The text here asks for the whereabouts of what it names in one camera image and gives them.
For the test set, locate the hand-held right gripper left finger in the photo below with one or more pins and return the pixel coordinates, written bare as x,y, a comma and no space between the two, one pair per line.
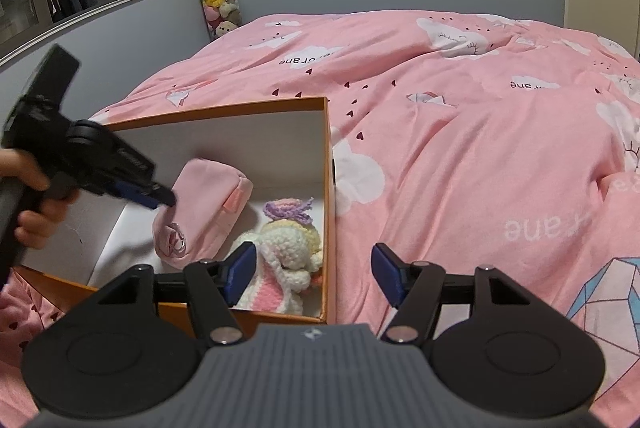
242,270

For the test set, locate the pink printed blanket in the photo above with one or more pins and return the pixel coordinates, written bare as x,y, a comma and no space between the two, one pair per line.
450,133

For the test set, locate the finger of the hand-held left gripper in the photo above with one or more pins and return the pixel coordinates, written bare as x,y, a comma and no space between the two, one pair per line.
145,198

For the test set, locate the crochet unicorn toy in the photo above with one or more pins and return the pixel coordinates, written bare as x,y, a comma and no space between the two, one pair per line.
290,248

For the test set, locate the pink fabric pouch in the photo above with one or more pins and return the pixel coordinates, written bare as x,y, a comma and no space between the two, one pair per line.
205,208

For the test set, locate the orange cardboard box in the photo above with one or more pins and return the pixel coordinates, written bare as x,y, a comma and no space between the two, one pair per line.
225,133

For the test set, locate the person's left hand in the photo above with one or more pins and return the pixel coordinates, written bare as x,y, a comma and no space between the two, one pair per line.
42,220

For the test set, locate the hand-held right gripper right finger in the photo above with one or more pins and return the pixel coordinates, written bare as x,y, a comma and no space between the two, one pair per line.
387,275

